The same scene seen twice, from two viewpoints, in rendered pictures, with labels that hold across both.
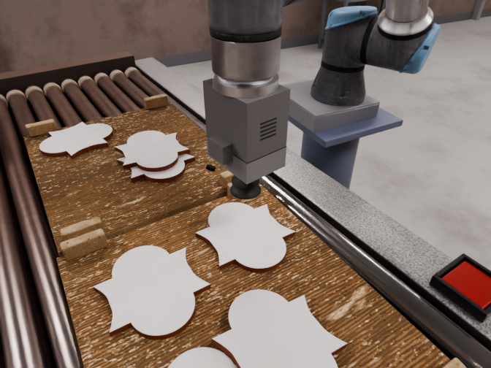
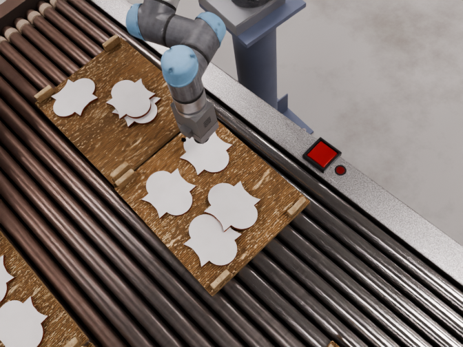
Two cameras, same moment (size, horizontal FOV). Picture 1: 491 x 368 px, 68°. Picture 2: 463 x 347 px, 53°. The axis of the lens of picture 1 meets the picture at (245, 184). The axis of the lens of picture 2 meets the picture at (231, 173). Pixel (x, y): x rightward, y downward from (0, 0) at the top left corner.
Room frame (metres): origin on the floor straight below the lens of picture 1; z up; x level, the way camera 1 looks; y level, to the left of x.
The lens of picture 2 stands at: (-0.23, -0.05, 2.07)
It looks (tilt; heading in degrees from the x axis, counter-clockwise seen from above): 64 degrees down; 0
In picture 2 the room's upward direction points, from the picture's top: 13 degrees counter-clockwise
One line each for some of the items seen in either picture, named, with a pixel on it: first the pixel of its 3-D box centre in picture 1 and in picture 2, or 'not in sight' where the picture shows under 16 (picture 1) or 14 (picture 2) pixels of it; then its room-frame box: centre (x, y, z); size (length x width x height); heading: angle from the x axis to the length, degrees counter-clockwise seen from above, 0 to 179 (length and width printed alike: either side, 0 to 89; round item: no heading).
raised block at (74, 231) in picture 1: (82, 231); (120, 171); (0.40, 0.24, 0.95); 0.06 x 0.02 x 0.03; 122
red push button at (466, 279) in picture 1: (471, 286); (322, 155); (0.32, -0.31, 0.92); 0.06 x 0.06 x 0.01; 34
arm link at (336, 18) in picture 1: (351, 34); not in sight; (0.99, -0.27, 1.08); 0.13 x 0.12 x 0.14; 53
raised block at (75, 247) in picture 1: (84, 244); (125, 178); (0.37, 0.23, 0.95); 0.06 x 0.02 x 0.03; 121
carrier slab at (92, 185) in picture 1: (131, 158); (118, 106); (0.64, 0.24, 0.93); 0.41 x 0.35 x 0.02; 32
